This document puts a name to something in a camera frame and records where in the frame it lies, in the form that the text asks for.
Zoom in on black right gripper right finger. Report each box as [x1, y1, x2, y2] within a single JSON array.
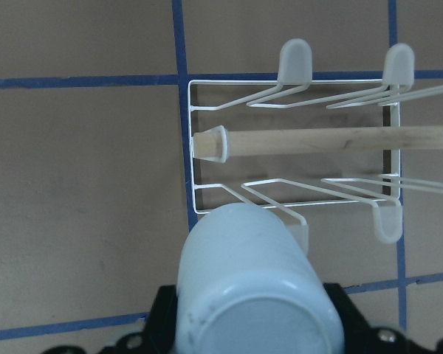
[[323, 283, 443, 354]]

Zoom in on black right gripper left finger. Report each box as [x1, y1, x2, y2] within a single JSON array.
[[40, 284, 180, 354]]

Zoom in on light blue cup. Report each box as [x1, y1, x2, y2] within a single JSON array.
[[174, 203, 345, 353]]

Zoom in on white wire cup rack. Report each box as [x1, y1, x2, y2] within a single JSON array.
[[187, 38, 443, 252]]

